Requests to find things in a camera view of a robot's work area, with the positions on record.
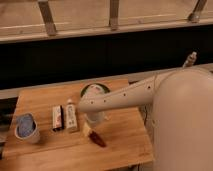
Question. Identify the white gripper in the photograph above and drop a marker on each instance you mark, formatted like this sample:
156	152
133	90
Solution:
92	120

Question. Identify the red chili pepper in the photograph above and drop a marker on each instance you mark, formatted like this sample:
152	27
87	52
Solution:
95	138

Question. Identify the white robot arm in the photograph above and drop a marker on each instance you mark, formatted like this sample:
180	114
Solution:
183	116

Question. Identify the green ceramic bowl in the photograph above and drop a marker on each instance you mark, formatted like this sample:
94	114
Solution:
94	89

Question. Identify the white tube with cap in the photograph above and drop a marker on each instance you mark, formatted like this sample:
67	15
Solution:
71	118

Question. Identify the wooden cutting board table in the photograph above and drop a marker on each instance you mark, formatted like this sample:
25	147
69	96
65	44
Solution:
123	131

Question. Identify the white cup with blue cloth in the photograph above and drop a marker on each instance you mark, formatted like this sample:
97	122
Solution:
26	129

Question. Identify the small grey bottle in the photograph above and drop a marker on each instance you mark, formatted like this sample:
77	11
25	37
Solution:
190	60

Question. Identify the middle metal railing post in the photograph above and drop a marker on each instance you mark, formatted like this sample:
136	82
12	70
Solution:
113	14

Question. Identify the metal railing post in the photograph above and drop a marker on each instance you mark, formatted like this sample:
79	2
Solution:
196	13
113	14
47	17

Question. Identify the left metal railing post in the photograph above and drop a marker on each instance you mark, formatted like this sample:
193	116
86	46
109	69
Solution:
47	17

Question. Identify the right metal railing post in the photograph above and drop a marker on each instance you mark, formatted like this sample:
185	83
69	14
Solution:
196	13

